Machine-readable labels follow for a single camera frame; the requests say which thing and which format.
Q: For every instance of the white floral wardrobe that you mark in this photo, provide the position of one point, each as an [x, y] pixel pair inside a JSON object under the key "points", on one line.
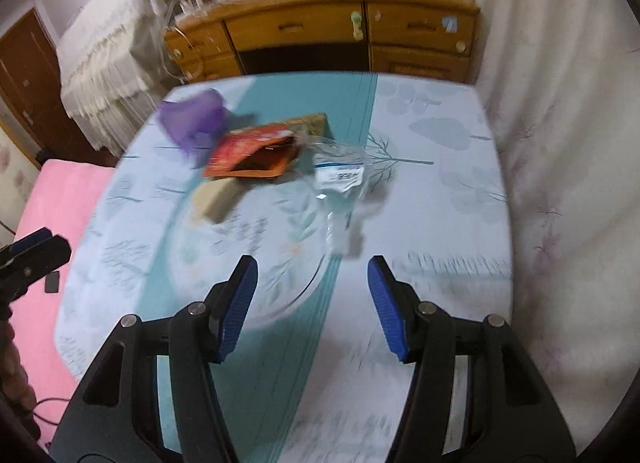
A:
{"points": [[10, 163]]}

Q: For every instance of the pink blanket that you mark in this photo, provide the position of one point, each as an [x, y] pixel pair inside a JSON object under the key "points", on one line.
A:
{"points": [[55, 193]]}

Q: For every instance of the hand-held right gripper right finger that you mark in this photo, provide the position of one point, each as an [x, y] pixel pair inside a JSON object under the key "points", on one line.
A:
{"points": [[387, 308]]}

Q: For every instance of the clear plastic chair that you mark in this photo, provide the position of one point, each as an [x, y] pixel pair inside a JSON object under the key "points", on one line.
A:
{"points": [[170, 38]]}

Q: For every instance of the cream lace furniture cover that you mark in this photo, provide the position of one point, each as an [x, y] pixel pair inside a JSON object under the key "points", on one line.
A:
{"points": [[110, 43]]}

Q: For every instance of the brown cardboard sheet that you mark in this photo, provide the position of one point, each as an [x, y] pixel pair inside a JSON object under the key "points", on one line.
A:
{"points": [[312, 124]]}

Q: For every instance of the green and white dresser ornament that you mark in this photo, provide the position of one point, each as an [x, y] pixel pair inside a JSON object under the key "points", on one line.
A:
{"points": [[356, 25]]}

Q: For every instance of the wooden dresser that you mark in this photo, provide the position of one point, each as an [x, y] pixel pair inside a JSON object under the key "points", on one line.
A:
{"points": [[310, 23]]}

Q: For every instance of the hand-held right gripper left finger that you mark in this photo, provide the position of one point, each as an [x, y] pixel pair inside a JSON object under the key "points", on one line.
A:
{"points": [[240, 303]]}

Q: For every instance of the beige cardboard box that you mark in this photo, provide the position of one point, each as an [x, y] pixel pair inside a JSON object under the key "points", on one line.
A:
{"points": [[217, 198]]}

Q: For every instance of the orange snack packet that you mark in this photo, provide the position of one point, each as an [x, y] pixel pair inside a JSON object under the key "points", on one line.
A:
{"points": [[245, 150]]}

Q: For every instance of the blue sticker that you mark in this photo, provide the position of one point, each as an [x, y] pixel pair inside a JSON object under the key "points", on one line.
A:
{"points": [[450, 24]]}

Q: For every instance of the purple plastic bag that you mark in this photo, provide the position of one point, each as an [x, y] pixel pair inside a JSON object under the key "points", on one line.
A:
{"points": [[192, 118]]}

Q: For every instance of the brown wooden door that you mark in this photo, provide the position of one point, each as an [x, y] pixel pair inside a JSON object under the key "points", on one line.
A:
{"points": [[25, 73]]}

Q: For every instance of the white floral curtain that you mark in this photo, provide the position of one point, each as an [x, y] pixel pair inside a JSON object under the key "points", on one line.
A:
{"points": [[560, 143]]}

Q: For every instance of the person's left forearm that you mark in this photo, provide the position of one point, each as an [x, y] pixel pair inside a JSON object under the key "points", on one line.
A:
{"points": [[15, 368]]}

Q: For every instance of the clear plastic bag white label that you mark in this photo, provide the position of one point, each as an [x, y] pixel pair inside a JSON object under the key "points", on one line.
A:
{"points": [[340, 173]]}

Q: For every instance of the black phone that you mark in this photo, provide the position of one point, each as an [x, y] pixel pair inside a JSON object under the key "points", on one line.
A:
{"points": [[52, 282]]}

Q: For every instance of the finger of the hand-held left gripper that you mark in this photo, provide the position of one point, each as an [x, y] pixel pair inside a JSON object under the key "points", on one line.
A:
{"points": [[35, 236], [45, 255]]}

